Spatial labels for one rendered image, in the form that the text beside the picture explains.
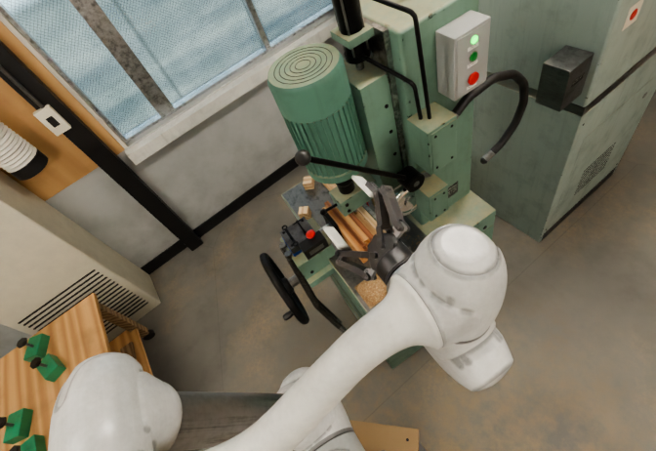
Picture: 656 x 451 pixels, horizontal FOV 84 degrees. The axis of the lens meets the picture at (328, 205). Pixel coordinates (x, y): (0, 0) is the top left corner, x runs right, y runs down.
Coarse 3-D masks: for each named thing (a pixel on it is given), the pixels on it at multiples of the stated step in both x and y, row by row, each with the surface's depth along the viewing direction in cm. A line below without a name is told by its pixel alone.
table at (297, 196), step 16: (288, 192) 143; (304, 192) 140; (320, 192) 138; (320, 208) 134; (320, 224) 129; (336, 256) 120; (320, 272) 121; (336, 272) 122; (352, 272) 115; (352, 288) 111
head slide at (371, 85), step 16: (352, 64) 90; (368, 64) 88; (352, 80) 86; (368, 80) 85; (384, 80) 85; (352, 96) 89; (368, 96) 86; (384, 96) 88; (368, 112) 89; (384, 112) 92; (368, 128) 93; (384, 128) 95; (368, 144) 100; (384, 144) 99; (368, 160) 107; (384, 160) 103; (400, 160) 107
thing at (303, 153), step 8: (296, 152) 77; (304, 152) 76; (296, 160) 77; (304, 160) 76; (312, 160) 78; (320, 160) 80; (328, 160) 81; (344, 168) 85; (352, 168) 86; (360, 168) 88; (368, 168) 90; (408, 168) 101; (384, 176) 95; (392, 176) 96; (400, 176) 98; (408, 176) 100; (416, 176) 99; (424, 176) 101; (408, 184) 100; (416, 184) 101
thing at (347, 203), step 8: (360, 176) 115; (368, 176) 114; (376, 184) 114; (336, 192) 114; (352, 192) 112; (360, 192) 112; (336, 200) 112; (344, 200) 111; (352, 200) 112; (360, 200) 114; (368, 200) 117; (344, 208) 113; (352, 208) 115
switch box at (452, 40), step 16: (464, 16) 79; (480, 16) 77; (448, 32) 77; (464, 32) 76; (480, 32) 77; (448, 48) 78; (464, 48) 78; (480, 48) 80; (448, 64) 81; (464, 64) 81; (480, 64) 84; (448, 80) 84; (464, 80) 84; (480, 80) 87; (448, 96) 88
